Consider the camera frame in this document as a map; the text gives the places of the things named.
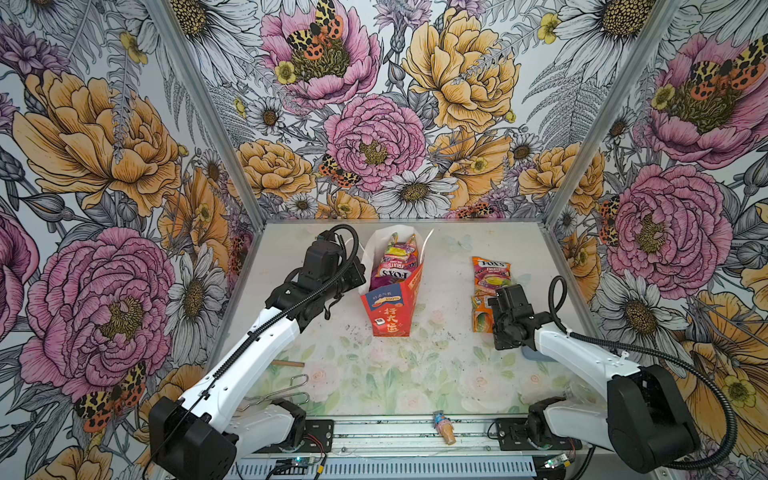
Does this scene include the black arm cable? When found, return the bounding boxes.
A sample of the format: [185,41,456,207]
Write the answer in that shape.
[146,224,362,475]
[547,274,738,472]

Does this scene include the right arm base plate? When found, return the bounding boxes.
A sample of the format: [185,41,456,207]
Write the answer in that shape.
[487,417,583,451]

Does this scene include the colourful candy snack bag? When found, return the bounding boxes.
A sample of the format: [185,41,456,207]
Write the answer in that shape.
[375,233,419,283]

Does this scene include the wooden toy mallet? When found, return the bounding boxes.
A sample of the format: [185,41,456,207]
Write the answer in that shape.
[270,360,305,368]

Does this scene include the green circuit board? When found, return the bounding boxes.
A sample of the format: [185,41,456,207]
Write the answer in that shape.
[269,457,320,476]
[542,453,571,469]

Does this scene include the grey blue oval pad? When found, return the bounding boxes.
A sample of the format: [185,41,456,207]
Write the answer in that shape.
[521,346,548,362]

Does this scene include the aluminium rail frame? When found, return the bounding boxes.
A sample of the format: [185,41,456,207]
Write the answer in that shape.
[149,412,679,480]

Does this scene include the green circuit board left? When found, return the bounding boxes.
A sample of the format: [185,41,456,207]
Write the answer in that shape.
[269,457,320,476]

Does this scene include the purple snack bag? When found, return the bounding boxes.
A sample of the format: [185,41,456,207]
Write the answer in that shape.
[370,270,398,291]

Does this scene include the orange snack bag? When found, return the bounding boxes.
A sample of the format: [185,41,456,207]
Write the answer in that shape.
[471,291,495,333]

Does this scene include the red white paper bag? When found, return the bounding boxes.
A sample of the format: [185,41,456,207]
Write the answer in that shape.
[358,225,430,338]

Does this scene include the small ice cream toy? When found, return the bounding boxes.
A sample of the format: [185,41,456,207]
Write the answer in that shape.
[433,411,456,445]

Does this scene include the metal wire tongs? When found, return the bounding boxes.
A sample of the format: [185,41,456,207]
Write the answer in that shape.
[237,374,310,413]

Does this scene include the orange Fox's fruits candy bag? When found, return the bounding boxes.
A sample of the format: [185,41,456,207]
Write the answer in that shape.
[472,256,513,295]

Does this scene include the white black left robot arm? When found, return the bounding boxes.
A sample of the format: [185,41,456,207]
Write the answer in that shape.
[148,224,365,479]

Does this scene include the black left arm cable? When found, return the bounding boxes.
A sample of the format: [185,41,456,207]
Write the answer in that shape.
[146,224,362,475]

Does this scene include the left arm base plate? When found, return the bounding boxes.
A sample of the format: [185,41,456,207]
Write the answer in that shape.
[255,418,335,454]

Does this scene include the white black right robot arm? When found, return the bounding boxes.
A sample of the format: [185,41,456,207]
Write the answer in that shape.
[489,285,701,473]

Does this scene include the green circuit board right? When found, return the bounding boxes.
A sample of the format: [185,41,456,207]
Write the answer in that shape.
[542,453,571,469]

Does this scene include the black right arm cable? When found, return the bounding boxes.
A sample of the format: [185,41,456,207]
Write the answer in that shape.
[547,274,738,472]

